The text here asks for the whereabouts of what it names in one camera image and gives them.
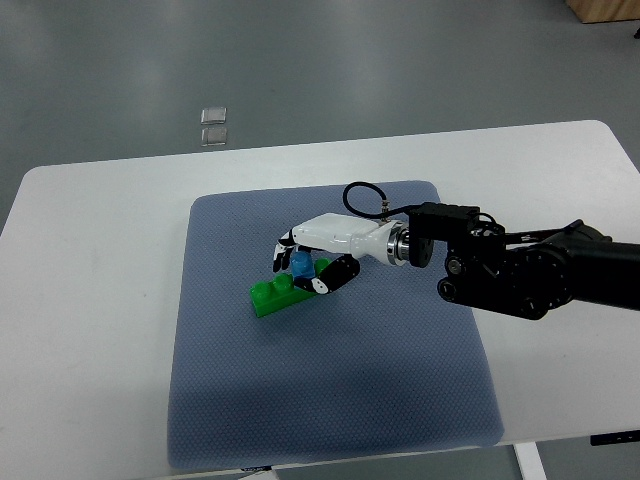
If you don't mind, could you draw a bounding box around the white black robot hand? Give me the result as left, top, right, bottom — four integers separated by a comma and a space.
273, 213, 409, 295

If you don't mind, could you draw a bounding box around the small blue block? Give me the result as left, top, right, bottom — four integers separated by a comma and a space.
290, 250, 316, 280

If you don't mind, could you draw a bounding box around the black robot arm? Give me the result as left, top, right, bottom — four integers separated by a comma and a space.
367, 202, 639, 320

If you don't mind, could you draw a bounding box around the long green block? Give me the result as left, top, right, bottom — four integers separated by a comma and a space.
250, 258, 330, 318

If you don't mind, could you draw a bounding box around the blue grey mat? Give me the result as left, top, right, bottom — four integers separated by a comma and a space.
168, 186, 504, 470

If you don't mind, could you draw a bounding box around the lower metal floor plate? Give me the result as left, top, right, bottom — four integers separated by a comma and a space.
201, 126, 228, 147

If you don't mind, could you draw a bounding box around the metal floor plate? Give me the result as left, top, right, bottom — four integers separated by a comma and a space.
201, 126, 228, 147
200, 106, 227, 125

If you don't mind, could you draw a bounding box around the upper metal floor plate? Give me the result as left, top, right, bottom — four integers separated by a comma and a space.
200, 106, 227, 125

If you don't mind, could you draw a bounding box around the white table leg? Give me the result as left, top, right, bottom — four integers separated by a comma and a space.
513, 442, 547, 480

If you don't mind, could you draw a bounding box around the wooden box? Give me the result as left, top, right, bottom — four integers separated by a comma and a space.
565, 0, 639, 24

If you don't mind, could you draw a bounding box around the black table control panel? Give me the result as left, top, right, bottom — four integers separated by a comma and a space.
590, 430, 640, 446

